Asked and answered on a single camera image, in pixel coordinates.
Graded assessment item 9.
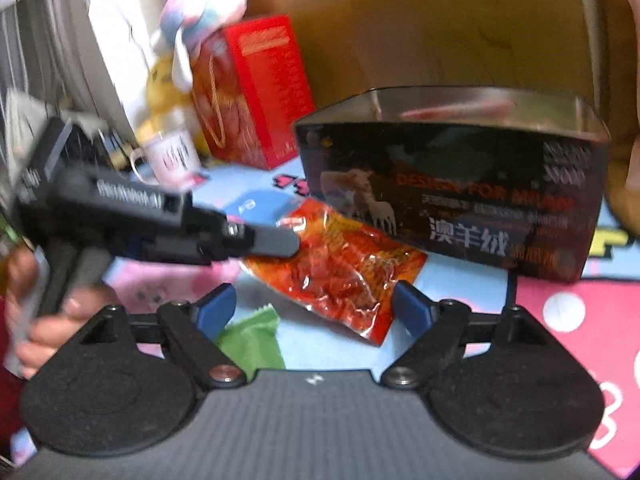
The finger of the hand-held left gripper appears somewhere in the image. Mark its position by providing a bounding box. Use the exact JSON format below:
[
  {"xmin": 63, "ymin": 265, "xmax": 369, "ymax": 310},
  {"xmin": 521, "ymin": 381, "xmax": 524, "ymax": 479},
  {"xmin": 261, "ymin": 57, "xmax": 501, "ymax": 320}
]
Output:
[{"xmin": 225, "ymin": 223, "xmax": 302, "ymax": 262}]

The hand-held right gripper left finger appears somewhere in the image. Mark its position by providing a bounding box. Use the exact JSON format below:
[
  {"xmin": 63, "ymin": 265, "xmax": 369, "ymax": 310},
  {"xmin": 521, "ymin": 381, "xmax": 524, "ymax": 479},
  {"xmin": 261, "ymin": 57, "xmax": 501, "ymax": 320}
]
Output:
[{"xmin": 75, "ymin": 282, "xmax": 247, "ymax": 390}]

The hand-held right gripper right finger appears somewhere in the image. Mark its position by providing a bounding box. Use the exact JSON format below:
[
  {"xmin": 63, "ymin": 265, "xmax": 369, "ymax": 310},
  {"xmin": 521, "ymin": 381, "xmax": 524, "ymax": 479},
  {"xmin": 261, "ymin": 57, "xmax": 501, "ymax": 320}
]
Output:
[{"xmin": 381, "ymin": 280, "xmax": 548, "ymax": 390}]

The red glossy snack packet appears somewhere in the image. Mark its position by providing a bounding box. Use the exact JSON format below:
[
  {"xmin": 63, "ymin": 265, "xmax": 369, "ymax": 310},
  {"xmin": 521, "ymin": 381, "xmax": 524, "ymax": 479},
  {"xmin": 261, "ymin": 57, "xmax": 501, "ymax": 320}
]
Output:
[{"xmin": 242, "ymin": 199, "xmax": 429, "ymax": 347}]

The black printed box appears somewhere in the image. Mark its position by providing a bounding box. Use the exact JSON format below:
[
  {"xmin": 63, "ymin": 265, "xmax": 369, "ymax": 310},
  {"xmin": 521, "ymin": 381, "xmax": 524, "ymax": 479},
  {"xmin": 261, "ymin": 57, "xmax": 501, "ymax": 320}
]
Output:
[{"xmin": 292, "ymin": 86, "xmax": 612, "ymax": 283}]

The person's left hand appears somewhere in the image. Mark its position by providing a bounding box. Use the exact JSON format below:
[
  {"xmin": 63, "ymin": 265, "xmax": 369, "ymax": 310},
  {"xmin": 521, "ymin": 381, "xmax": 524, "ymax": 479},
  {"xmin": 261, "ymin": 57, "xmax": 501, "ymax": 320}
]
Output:
[{"xmin": 7, "ymin": 247, "xmax": 119, "ymax": 379}]

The green matte snack packet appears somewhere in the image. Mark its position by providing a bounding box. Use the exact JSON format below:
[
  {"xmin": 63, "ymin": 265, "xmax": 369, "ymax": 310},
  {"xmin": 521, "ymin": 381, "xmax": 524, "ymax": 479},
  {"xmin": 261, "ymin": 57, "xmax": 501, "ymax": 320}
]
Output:
[{"xmin": 216, "ymin": 305, "xmax": 287, "ymax": 372}]

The white mug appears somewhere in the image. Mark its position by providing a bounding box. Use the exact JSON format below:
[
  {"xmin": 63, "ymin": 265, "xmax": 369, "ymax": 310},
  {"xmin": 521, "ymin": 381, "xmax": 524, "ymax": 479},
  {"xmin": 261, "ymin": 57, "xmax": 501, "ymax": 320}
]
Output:
[{"xmin": 129, "ymin": 124, "xmax": 204, "ymax": 187}]

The yellow plush toy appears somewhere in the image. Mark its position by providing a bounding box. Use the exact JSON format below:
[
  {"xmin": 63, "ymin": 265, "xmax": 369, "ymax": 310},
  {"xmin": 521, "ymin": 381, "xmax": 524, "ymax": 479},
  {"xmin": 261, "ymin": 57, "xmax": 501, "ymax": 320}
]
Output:
[{"xmin": 135, "ymin": 55, "xmax": 211, "ymax": 157}]

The red gift box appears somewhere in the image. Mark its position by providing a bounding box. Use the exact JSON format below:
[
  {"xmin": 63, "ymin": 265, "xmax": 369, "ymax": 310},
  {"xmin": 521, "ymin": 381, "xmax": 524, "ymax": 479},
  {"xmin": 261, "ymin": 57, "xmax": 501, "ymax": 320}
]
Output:
[{"xmin": 190, "ymin": 15, "xmax": 317, "ymax": 171}]

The blue pink printed blanket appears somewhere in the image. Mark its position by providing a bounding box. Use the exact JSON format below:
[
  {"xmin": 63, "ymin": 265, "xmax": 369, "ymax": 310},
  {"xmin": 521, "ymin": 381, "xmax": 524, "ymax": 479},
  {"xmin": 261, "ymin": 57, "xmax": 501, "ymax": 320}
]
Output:
[{"xmin": 10, "ymin": 160, "xmax": 640, "ymax": 477}]

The pink plush toy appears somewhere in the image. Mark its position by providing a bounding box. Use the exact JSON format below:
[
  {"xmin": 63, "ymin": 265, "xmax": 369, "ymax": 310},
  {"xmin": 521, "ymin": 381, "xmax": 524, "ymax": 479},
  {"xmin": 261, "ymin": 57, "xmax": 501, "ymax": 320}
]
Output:
[{"xmin": 150, "ymin": 0, "xmax": 249, "ymax": 88}]

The red garment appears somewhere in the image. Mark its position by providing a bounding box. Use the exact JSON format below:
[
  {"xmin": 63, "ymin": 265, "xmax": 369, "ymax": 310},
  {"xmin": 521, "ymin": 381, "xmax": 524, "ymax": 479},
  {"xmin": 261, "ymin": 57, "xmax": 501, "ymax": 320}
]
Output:
[{"xmin": 0, "ymin": 295, "xmax": 27, "ymax": 443}]

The brown wooden headboard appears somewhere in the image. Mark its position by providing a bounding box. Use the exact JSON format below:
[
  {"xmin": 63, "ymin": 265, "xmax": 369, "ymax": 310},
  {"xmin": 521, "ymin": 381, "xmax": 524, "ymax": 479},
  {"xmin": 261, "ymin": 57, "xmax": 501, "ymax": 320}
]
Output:
[{"xmin": 240, "ymin": 0, "xmax": 640, "ymax": 203}]

